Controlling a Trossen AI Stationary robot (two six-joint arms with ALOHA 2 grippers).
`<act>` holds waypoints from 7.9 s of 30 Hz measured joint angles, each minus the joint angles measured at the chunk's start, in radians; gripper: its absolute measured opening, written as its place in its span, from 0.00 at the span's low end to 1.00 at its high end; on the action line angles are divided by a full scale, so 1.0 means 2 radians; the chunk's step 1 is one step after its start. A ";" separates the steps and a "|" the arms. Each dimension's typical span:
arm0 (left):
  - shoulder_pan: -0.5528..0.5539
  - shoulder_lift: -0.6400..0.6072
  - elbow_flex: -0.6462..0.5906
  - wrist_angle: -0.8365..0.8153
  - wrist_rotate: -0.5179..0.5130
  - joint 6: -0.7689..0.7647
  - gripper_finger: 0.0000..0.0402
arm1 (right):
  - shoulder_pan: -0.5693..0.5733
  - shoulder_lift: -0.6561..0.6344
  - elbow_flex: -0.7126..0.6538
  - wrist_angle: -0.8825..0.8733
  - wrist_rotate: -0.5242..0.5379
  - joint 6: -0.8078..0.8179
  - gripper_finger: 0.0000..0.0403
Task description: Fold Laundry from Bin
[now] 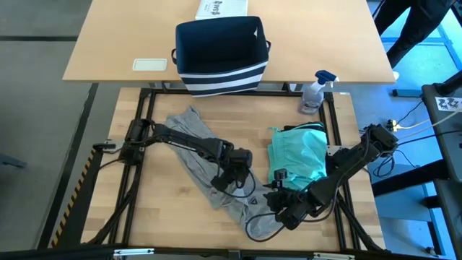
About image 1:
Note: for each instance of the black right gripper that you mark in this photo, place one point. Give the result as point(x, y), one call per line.
point(292, 207)

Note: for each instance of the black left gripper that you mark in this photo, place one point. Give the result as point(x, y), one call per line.
point(236, 159)

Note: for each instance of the teal garment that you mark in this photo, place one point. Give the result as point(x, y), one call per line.
point(299, 155)

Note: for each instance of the black garment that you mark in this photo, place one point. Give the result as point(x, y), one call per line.
point(294, 127)

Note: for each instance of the grey garment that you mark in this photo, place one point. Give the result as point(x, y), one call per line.
point(191, 126)

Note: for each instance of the navy white-striped fabric bin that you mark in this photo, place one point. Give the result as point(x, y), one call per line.
point(222, 47)

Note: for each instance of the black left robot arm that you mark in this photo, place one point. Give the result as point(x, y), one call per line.
point(187, 142)

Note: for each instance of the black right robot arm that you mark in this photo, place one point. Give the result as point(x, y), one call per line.
point(346, 169)

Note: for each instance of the clear spray bottle blue trigger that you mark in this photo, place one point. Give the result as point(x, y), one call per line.
point(312, 97)

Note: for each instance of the yellow black power plug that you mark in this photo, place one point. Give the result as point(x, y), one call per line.
point(392, 125)

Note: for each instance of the black cart crossbar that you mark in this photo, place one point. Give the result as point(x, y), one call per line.
point(408, 178)

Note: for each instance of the white rectangular plate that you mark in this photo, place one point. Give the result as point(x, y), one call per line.
point(149, 64)

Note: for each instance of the light wooden desk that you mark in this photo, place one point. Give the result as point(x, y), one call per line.
point(325, 43)

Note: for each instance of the yellow black hazard tape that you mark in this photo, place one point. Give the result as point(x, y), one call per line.
point(70, 206)

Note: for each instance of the black floor beam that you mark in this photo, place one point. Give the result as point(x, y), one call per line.
point(88, 104)

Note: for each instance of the black equipment cart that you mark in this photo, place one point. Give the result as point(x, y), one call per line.
point(451, 162)

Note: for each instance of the white printed cardboard box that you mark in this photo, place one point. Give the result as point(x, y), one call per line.
point(222, 9)

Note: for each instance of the white printed sticker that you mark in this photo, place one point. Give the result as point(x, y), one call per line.
point(447, 104)

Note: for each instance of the person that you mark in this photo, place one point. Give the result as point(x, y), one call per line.
point(415, 25)

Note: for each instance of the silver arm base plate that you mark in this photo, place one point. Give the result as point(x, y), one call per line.
point(332, 150)
point(114, 142)

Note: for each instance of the silver metal bracket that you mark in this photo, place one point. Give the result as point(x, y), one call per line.
point(334, 256)
point(133, 252)

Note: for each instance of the black edge rail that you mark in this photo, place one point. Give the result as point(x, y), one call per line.
point(54, 253)

